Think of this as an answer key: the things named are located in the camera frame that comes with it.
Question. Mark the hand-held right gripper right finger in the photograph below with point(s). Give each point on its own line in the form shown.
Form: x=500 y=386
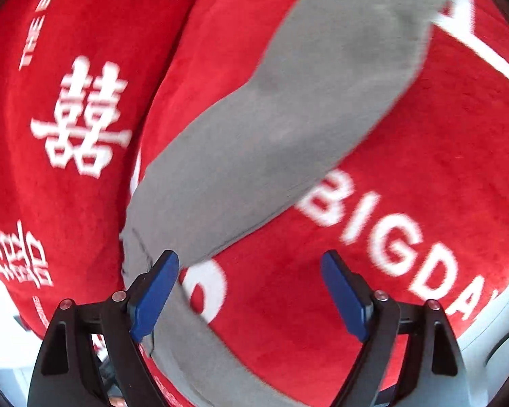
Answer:
x=342 y=291

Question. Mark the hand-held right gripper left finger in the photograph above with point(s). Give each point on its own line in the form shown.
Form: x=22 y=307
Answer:
x=157 y=291

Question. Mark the grey fleece garment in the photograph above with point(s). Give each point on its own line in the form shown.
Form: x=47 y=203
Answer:
x=258 y=135

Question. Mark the red printed blanket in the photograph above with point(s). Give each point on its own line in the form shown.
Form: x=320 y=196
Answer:
x=411 y=144

